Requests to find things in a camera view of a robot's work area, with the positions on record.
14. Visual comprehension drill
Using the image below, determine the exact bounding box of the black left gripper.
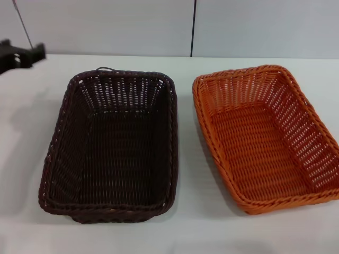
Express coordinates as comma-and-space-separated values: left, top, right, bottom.
0, 39, 46, 75

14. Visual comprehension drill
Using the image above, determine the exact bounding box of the dark brown woven basket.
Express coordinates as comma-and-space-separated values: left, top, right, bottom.
38, 67, 180, 225

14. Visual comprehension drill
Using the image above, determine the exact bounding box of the orange woven basket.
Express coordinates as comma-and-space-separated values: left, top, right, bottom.
192, 64, 339, 216

